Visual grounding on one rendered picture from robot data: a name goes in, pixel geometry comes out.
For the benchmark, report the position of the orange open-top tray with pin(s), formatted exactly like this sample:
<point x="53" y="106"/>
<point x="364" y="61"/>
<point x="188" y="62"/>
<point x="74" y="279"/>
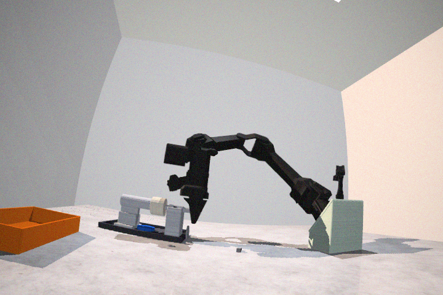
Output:
<point x="25" y="228"/>

